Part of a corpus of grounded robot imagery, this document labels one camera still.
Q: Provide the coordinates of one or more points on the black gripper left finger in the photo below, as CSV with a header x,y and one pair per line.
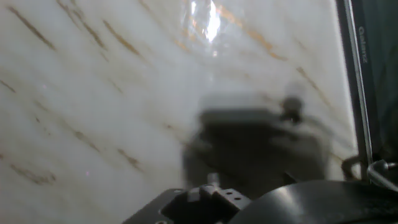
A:
x,y
205,202

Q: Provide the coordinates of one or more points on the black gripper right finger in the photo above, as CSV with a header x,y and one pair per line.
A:
x,y
311,205

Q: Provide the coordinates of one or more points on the white marble pattern board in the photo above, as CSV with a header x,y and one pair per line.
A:
x,y
93,93

